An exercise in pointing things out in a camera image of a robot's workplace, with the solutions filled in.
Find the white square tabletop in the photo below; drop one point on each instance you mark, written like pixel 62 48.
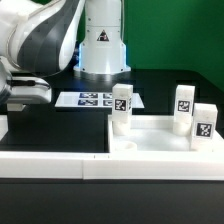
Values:
pixel 147 133

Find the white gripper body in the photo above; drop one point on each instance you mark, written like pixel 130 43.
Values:
pixel 25 90

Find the white U-shaped obstacle fence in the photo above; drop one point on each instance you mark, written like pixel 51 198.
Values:
pixel 206 165

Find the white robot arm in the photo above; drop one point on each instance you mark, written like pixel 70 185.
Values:
pixel 39 40

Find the white marker plate with tags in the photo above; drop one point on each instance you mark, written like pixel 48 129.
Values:
pixel 84 99

